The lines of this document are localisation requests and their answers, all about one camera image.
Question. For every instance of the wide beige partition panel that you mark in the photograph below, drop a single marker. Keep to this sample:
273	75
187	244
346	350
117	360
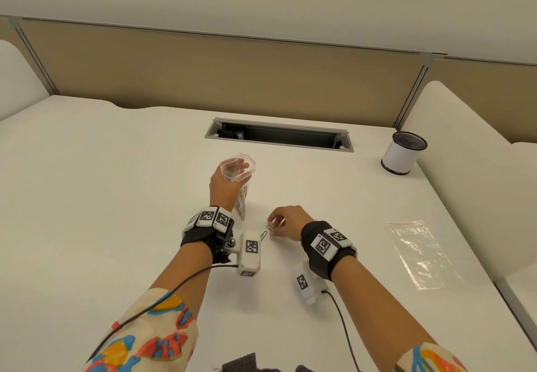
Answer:
218	78

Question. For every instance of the person's left fingers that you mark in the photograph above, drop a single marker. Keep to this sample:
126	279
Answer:
241	170

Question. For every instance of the black right wristband with markers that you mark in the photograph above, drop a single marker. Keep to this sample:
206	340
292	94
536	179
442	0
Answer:
319	258

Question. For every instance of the black wristband with markers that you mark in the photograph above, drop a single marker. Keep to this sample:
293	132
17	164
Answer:
319	258
201	233

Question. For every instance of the person's right hand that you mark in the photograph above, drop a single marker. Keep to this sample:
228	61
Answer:
293	221

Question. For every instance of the colourful patterned left sleeve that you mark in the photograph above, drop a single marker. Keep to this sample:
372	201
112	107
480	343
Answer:
155	338

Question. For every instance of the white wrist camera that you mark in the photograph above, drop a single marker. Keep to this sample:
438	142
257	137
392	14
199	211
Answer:
249	254
306	285

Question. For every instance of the person's left forearm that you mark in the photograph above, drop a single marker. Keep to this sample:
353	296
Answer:
188	275

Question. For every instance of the person's right forearm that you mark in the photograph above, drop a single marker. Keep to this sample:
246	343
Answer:
377	308

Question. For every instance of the person's left hand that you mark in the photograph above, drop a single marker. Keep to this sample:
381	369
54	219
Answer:
221	191

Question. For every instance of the clear zip bag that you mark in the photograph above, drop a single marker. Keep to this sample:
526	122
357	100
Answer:
421	256

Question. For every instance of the colourful patterned sleeve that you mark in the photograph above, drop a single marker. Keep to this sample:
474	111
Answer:
432	361
155	338

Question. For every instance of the white side divider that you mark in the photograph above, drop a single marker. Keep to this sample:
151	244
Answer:
19	82
474	174

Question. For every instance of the colourful patterned right sleeve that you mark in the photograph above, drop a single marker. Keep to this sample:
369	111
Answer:
432	361

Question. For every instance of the black left wristband with markers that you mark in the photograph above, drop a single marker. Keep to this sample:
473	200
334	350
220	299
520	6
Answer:
201	233

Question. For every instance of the clear case of colourful clips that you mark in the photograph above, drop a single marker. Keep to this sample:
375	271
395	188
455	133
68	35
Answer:
242	204

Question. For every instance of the clear plastic box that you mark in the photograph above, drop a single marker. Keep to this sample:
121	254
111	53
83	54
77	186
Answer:
238	167

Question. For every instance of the person's right fingers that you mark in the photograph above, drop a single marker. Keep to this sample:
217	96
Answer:
275	221

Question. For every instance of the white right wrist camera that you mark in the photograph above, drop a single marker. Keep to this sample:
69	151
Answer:
306	285

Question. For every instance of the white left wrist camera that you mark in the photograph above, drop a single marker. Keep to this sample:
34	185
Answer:
249	254

